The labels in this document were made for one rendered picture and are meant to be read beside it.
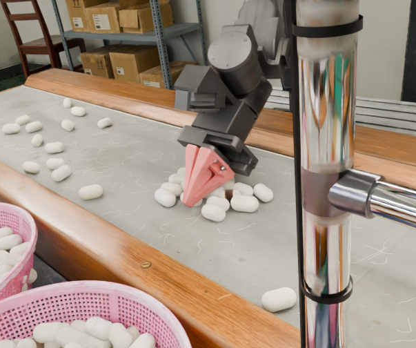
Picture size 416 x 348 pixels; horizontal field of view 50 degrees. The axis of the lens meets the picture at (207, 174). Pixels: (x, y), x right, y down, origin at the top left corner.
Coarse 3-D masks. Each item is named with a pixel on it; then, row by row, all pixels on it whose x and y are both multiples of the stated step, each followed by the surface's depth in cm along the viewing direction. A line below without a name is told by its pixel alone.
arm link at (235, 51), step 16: (224, 32) 57; (240, 32) 56; (208, 48) 56; (224, 48) 56; (240, 48) 55; (256, 48) 60; (288, 48) 64; (224, 64) 54; (240, 64) 54; (256, 64) 56; (272, 64) 62; (288, 64) 64; (224, 80) 57; (240, 80) 56; (256, 80) 58
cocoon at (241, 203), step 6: (234, 198) 59; (240, 198) 58; (246, 198) 58; (252, 198) 58; (234, 204) 59; (240, 204) 58; (246, 204) 58; (252, 204) 58; (258, 204) 58; (240, 210) 59; (246, 210) 58; (252, 210) 58
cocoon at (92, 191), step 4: (96, 184) 67; (84, 188) 66; (88, 188) 66; (92, 188) 66; (96, 188) 67; (100, 188) 67; (80, 192) 66; (84, 192) 66; (88, 192) 66; (92, 192) 66; (96, 192) 67; (100, 192) 67; (80, 196) 67; (84, 196) 66; (88, 196) 66; (92, 196) 67; (96, 196) 67
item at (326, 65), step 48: (288, 0) 18; (336, 0) 16; (336, 48) 16; (336, 96) 17; (336, 144) 18; (336, 192) 19; (384, 192) 18; (336, 240) 21; (336, 288) 22; (336, 336) 23
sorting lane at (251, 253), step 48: (0, 96) 128; (48, 96) 121; (0, 144) 93; (96, 144) 86; (144, 144) 84; (144, 192) 67; (288, 192) 62; (144, 240) 56; (192, 240) 55; (240, 240) 54; (288, 240) 53; (384, 240) 51; (240, 288) 47; (384, 288) 44; (384, 336) 39
